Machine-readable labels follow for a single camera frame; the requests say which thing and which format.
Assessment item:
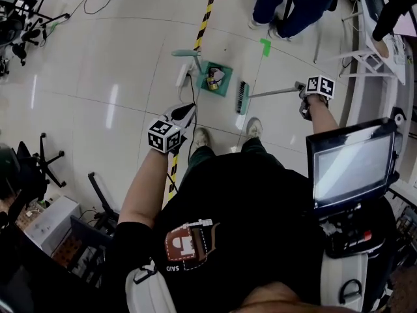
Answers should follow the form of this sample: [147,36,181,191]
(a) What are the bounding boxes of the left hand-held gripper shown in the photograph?
[147,102,199,156]

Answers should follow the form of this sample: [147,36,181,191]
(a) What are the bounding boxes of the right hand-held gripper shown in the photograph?
[294,74,337,121]

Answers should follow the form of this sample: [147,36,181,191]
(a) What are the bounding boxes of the green dustpan with long handle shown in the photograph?
[171,48,234,98]

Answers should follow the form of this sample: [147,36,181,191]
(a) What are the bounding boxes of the green broom with grey handle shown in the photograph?
[235,80,302,115]

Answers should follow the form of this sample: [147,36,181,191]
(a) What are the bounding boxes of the person's right forearm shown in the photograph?
[306,95,340,136]

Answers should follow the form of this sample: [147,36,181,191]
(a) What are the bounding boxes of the person's left forearm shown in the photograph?
[116,147,175,230]

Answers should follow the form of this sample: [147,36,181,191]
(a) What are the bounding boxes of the person's left beige shoe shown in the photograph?
[191,127,213,150]

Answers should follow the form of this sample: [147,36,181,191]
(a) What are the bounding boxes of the person's beige shoe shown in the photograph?
[244,116,264,140]
[191,127,213,150]

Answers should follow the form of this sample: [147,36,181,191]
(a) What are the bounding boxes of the white power strip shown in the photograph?
[175,63,191,89]

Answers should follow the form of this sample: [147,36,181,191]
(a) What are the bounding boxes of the person's dark trousers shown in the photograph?
[186,136,285,177]

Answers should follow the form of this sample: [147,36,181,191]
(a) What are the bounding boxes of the person's right beige shoe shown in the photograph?
[244,116,264,140]

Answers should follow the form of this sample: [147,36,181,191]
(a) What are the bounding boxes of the white folding table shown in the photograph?
[313,0,409,86]

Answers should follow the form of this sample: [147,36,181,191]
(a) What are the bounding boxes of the black chest monitor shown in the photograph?
[305,117,401,212]

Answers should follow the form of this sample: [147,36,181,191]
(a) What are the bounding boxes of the yellow and black floor tape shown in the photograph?
[165,0,220,202]

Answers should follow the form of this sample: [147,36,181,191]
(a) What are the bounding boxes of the black metal stand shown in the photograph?
[87,171,121,231]

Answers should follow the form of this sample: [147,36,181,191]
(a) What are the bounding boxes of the person's black shirt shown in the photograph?
[109,151,328,313]

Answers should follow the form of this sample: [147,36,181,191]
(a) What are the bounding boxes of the black device with red button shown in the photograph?
[320,206,386,261]

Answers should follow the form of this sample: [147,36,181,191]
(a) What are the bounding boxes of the black crate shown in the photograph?
[69,215,115,287]

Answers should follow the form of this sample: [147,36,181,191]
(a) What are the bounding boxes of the black office chair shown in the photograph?
[0,131,66,215]
[0,0,71,75]

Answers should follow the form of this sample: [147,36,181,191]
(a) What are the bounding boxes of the white box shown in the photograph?
[23,195,82,258]

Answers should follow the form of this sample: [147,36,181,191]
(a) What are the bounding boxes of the person's head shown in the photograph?
[229,281,359,313]

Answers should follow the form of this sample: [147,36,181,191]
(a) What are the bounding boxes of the white harness strap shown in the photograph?
[320,252,371,313]
[124,258,177,313]

